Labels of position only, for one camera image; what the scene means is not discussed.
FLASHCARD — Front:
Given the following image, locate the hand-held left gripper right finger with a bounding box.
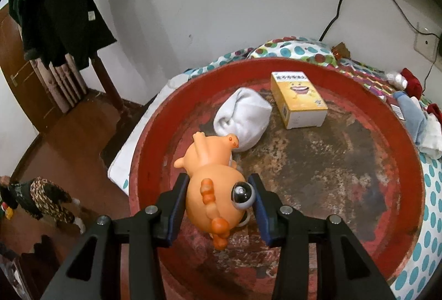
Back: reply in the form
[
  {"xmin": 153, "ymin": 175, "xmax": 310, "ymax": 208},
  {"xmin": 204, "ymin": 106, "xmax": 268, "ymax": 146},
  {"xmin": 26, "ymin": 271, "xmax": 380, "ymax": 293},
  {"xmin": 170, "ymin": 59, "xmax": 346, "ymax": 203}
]
[{"xmin": 248, "ymin": 173, "xmax": 396, "ymax": 300}]

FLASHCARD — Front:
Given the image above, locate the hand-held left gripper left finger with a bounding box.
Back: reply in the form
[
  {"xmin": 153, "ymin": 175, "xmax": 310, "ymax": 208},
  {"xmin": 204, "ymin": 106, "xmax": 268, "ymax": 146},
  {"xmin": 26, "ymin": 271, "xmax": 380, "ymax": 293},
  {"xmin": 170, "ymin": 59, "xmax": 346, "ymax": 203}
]
[{"xmin": 41, "ymin": 173, "xmax": 190, "ymax": 300}]

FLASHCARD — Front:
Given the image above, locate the orange toy pig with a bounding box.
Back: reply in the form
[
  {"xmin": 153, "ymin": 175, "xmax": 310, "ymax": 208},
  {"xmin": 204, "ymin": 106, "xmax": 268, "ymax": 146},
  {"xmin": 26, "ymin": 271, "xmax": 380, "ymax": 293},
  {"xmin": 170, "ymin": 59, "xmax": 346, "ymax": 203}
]
[{"xmin": 173, "ymin": 132, "xmax": 258, "ymax": 250}]

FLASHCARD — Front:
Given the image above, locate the round red tray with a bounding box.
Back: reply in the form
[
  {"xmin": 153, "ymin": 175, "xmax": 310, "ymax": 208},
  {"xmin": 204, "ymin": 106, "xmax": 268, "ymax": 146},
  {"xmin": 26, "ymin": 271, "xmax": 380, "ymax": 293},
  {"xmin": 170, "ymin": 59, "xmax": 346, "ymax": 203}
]
[{"xmin": 128, "ymin": 57, "xmax": 426, "ymax": 300}]

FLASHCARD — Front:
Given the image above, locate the yellow cardboard box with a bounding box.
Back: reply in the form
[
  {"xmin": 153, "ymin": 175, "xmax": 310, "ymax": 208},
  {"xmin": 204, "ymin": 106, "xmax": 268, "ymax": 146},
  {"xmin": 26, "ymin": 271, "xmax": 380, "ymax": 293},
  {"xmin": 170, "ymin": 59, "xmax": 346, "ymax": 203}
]
[{"xmin": 270, "ymin": 71, "xmax": 328, "ymax": 130}]

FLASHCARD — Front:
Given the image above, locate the blue cloth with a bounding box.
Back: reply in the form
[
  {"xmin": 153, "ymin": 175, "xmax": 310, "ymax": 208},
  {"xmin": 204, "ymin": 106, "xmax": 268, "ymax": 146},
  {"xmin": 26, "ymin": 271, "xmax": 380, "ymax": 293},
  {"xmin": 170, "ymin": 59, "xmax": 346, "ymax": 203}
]
[{"xmin": 394, "ymin": 90, "xmax": 429, "ymax": 145}]

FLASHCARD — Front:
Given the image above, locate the white mattress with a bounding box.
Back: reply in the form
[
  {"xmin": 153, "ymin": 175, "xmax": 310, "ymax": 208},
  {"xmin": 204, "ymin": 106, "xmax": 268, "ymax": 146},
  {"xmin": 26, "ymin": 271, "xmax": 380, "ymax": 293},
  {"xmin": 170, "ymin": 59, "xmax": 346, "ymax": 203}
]
[{"xmin": 108, "ymin": 74, "xmax": 190, "ymax": 197}]

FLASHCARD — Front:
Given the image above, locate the polka dot blanket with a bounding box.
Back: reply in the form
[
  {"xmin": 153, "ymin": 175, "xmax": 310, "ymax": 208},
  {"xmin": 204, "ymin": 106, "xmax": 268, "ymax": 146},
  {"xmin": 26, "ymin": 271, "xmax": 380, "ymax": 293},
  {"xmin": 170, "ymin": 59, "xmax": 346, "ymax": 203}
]
[{"xmin": 188, "ymin": 36, "xmax": 442, "ymax": 300}]

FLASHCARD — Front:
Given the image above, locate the small brown packet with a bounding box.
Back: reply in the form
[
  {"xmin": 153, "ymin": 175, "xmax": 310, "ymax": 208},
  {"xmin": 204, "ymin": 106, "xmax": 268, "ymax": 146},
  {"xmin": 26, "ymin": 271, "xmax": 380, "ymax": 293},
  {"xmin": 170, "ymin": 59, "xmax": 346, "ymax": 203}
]
[{"xmin": 331, "ymin": 42, "xmax": 351, "ymax": 61}]

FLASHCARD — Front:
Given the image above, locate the white cloth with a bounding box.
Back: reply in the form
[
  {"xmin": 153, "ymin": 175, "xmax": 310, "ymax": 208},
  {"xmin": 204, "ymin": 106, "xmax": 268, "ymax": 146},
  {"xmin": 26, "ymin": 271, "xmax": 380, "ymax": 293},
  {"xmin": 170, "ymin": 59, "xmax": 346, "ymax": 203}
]
[{"xmin": 416, "ymin": 112, "xmax": 442, "ymax": 159}]

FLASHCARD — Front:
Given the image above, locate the small white sock roll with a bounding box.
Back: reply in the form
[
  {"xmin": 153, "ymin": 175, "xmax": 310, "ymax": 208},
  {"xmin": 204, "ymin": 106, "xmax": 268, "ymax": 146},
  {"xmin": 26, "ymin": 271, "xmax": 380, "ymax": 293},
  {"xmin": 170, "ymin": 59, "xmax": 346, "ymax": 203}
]
[{"xmin": 385, "ymin": 70, "xmax": 408, "ymax": 88}]

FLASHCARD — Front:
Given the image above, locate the brown wooden door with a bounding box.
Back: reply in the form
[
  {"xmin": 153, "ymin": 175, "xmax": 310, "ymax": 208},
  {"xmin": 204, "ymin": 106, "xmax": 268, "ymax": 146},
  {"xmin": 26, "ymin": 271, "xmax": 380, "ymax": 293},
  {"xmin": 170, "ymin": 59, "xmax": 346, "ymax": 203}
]
[{"xmin": 0, "ymin": 3, "xmax": 45, "ymax": 131}]

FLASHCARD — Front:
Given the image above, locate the thin black cable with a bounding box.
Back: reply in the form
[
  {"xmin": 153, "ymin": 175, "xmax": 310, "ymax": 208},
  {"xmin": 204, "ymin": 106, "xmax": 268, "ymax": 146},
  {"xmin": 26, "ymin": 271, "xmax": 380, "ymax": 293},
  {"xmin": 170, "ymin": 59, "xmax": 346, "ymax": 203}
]
[{"xmin": 419, "ymin": 59, "xmax": 437, "ymax": 100}]

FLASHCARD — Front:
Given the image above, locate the white wall socket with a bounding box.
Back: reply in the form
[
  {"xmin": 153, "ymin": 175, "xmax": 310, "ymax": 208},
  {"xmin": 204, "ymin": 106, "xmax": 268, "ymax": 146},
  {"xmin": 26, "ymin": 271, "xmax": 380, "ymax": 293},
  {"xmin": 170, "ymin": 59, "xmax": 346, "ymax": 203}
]
[{"xmin": 413, "ymin": 22, "xmax": 442, "ymax": 62}]

